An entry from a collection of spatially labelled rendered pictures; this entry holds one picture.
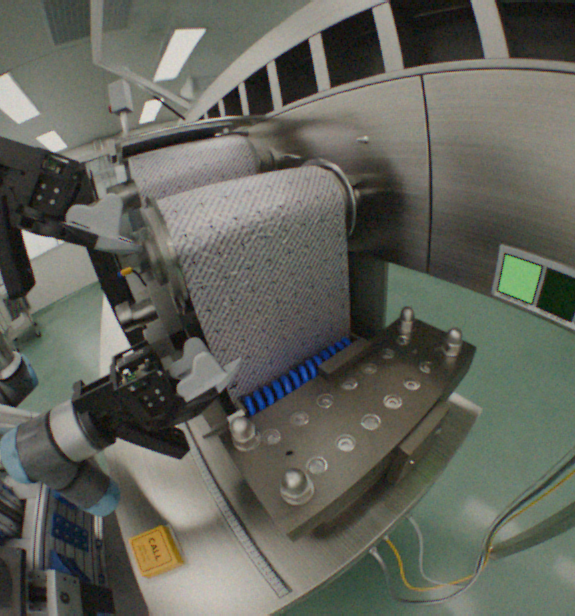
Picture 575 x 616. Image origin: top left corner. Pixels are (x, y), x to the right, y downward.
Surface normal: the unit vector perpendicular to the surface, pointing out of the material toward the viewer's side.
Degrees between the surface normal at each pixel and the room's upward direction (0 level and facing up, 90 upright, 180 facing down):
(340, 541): 0
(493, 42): 90
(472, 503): 0
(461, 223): 90
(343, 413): 0
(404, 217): 90
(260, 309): 90
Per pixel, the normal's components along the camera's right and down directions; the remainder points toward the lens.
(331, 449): -0.15, -0.85
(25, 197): 0.57, 0.34
